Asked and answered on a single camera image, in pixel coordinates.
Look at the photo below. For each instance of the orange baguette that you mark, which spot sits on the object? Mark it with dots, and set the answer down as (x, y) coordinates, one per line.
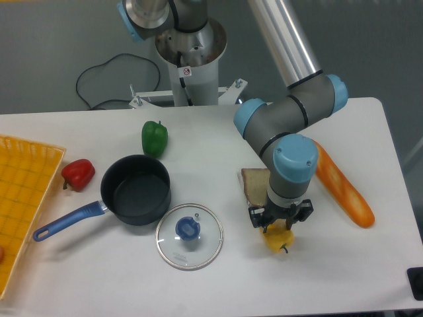
(343, 192)

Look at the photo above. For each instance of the yellow bell pepper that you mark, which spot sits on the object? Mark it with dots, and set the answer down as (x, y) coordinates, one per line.
(278, 238)

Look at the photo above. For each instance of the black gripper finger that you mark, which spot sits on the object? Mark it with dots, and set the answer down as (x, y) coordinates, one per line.
(259, 218)
(299, 212)

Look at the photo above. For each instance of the glass lid with blue knob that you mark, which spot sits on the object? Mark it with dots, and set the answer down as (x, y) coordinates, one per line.
(189, 237)

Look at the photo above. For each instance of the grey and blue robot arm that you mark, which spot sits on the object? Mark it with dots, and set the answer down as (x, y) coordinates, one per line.
(272, 130)

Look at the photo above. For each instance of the yellow wicker basket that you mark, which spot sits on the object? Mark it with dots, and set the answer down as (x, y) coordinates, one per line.
(28, 169)

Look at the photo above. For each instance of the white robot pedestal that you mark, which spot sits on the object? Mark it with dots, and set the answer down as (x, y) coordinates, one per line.
(193, 65)

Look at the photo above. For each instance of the dark saucepan with blue handle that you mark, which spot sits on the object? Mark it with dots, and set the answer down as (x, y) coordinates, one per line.
(136, 189)

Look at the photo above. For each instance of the black object at table edge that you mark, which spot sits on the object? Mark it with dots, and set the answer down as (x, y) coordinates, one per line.
(415, 278)

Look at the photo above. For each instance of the toast slice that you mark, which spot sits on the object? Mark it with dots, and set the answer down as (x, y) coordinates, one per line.
(254, 182)

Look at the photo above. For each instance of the red bell pepper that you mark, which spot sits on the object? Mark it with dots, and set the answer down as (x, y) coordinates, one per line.
(77, 174)

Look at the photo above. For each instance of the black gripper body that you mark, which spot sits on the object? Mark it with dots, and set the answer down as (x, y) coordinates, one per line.
(273, 212)

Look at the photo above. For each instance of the green bell pepper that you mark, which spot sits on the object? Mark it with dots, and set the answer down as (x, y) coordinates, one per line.
(154, 139)

